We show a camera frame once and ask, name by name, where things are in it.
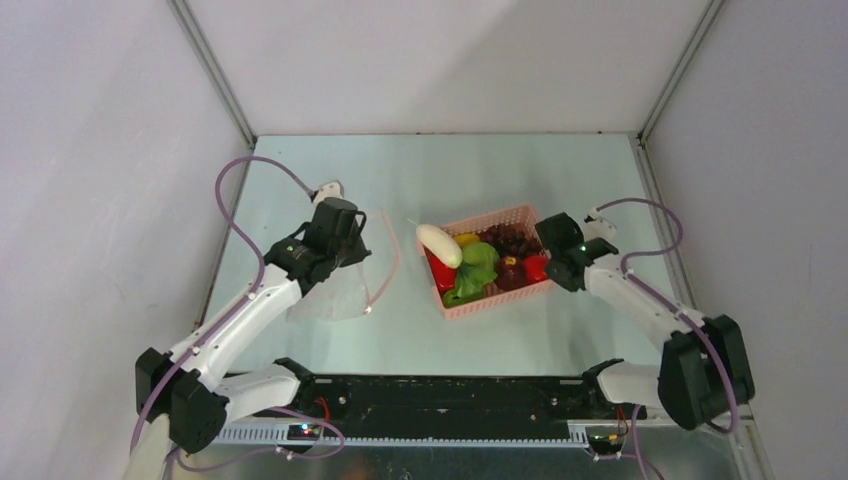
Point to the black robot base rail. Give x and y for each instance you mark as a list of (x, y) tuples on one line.
[(458, 410)]

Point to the white radish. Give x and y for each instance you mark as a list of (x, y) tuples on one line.
[(440, 244)]

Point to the red bell pepper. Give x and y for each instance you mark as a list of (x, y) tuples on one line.
[(444, 277)]

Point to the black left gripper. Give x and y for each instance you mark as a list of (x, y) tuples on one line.
[(360, 252)]

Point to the clear zip top bag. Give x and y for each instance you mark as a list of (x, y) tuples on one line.
[(355, 291)]

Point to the red tomato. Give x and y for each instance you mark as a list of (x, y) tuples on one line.
[(535, 268)]

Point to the right aluminium frame post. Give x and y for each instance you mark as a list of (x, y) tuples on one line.
[(682, 64)]

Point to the pink perforated plastic basket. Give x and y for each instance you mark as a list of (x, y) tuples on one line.
[(525, 217)]

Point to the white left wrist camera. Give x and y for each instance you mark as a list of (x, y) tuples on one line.
[(330, 189)]

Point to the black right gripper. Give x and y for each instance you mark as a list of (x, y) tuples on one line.
[(556, 234)]

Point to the dark purple grape bunch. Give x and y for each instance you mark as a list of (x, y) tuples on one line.
[(511, 241)]

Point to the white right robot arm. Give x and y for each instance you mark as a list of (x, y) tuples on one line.
[(703, 371)]

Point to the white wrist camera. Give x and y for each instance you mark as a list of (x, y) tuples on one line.
[(596, 226), (330, 189)]

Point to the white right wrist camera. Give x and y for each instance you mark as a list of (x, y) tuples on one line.
[(596, 226)]

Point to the aluminium frame post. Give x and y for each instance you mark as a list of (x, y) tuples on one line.
[(682, 64), (190, 26)]

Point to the left aluminium frame post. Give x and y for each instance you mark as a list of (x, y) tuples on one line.
[(190, 26)]

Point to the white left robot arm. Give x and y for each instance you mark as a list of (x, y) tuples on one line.
[(190, 385)]

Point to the green leafy lettuce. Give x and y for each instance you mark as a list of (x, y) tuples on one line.
[(476, 271)]

